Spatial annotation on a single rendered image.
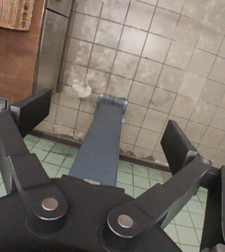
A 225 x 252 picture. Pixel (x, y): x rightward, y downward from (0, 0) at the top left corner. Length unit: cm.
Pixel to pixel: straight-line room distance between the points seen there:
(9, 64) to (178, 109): 136
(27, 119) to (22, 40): 106
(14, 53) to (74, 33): 63
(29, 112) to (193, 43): 163
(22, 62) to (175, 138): 111
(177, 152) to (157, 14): 155
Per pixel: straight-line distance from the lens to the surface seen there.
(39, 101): 18
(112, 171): 81
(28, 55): 120
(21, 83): 125
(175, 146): 18
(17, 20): 106
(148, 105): 173
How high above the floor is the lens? 164
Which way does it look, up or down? 66 degrees down
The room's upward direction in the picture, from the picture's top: 170 degrees counter-clockwise
